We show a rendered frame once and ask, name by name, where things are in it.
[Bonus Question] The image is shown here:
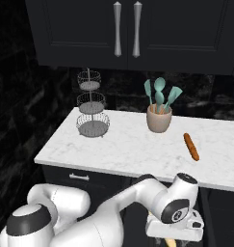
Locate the small teal spatula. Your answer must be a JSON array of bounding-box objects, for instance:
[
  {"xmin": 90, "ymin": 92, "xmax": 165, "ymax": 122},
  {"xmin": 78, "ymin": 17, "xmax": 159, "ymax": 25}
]
[{"xmin": 143, "ymin": 78, "xmax": 154, "ymax": 114}]

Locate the three-tier wire stand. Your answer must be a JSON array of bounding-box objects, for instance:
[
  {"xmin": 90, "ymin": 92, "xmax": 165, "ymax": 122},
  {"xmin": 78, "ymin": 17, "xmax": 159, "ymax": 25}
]
[{"xmin": 75, "ymin": 67, "xmax": 112, "ymax": 139}]

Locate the dark drawer front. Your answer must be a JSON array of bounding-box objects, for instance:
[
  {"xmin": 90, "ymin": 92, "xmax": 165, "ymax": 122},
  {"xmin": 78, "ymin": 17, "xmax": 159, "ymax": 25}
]
[{"xmin": 41, "ymin": 165, "xmax": 133, "ymax": 206}]

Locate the teal spoon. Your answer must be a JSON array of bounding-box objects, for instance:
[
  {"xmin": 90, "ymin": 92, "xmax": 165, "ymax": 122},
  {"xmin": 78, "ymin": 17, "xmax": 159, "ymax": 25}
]
[{"xmin": 153, "ymin": 76, "xmax": 167, "ymax": 114}]

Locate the silver drawer handle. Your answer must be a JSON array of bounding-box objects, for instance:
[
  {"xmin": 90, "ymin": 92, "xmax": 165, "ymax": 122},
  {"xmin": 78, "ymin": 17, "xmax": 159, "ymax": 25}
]
[{"xmin": 68, "ymin": 172, "xmax": 91, "ymax": 182}]

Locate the silver cupboard door handle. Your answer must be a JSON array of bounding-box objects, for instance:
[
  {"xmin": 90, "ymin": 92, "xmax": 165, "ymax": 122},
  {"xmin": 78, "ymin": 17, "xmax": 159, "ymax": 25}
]
[
  {"xmin": 132, "ymin": 1, "xmax": 143, "ymax": 59},
  {"xmin": 113, "ymin": 1, "xmax": 123, "ymax": 58}
]

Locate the large teal spatula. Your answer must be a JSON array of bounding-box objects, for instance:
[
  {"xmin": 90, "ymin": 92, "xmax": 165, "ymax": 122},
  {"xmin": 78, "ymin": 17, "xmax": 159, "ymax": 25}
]
[{"xmin": 162, "ymin": 85, "xmax": 184, "ymax": 114}]

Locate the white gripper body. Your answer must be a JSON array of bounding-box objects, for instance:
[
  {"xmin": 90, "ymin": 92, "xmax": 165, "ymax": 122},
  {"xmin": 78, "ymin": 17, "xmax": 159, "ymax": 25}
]
[{"xmin": 144, "ymin": 211, "xmax": 205, "ymax": 242}]

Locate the brown baguette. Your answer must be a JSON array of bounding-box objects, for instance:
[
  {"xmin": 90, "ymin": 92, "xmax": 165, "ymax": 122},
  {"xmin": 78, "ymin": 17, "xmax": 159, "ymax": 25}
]
[{"xmin": 182, "ymin": 132, "xmax": 201, "ymax": 162}]

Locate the beige utensil pot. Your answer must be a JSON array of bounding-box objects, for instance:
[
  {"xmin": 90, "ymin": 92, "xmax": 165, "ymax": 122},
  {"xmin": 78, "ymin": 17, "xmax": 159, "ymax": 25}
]
[{"xmin": 145, "ymin": 103, "xmax": 173, "ymax": 134}]

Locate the dark cupboard door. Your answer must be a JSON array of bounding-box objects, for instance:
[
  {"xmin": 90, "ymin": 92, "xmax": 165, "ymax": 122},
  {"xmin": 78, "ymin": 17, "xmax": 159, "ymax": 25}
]
[
  {"xmin": 24, "ymin": 0, "xmax": 129, "ymax": 70},
  {"xmin": 127, "ymin": 0, "xmax": 234, "ymax": 77}
]

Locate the dark base cabinet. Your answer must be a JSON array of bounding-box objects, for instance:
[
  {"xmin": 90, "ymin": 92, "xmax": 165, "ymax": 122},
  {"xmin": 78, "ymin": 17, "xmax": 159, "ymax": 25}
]
[{"xmin": 205, "ymin": 187, "xmax": 234, "ymax": 247}]

